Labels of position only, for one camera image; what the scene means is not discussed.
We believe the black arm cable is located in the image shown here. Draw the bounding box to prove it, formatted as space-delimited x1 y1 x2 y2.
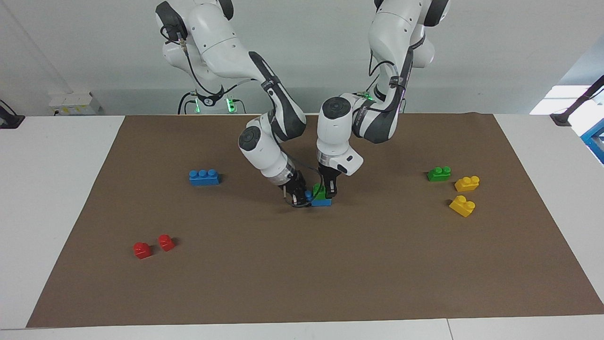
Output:
368 45 408 114
283 153 327 209

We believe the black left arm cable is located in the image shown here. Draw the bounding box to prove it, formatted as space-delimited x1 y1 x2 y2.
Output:
368 45 408 114

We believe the black stand with clamp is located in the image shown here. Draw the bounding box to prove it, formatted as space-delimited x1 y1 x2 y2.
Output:
550 76 604 127

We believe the blue three-stud brick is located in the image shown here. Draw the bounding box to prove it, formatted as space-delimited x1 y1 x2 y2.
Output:
304 189 333 207
188 169 221 186

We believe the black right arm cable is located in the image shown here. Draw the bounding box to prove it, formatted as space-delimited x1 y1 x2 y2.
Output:
283 153 327 209

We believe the black table clamp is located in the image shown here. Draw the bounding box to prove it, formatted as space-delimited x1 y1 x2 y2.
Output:
0 100 25 129

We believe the white wall socket box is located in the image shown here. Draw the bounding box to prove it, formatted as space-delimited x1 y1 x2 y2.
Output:
49 92 102 116

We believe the yellow two-stud brick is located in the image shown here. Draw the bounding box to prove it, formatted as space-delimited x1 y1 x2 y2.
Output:
448 195 476 218
454 175 480 193

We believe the brown paper mat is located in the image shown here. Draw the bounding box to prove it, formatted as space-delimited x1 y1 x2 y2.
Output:
26 112 604 329

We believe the blue frame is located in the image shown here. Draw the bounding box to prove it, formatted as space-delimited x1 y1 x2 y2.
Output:
580 118 604 164

